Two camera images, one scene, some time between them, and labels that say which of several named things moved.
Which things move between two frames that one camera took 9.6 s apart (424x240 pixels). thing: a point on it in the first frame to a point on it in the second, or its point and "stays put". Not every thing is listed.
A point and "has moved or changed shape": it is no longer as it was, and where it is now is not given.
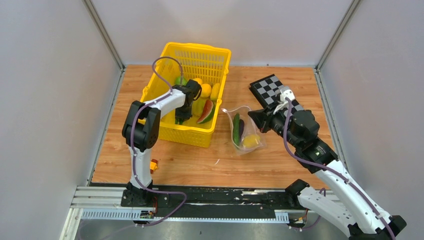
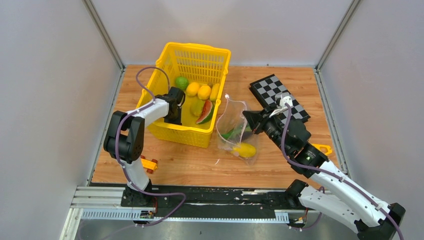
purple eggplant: x=241 y=125 to x=245 y=135
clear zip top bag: x=246 y=138 has moved or changed shape
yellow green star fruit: x=198 y=106 stays put
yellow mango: x=206 y=90 stays put
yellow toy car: x=153 y=165 stays put
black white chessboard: x=264 y=90 stays put
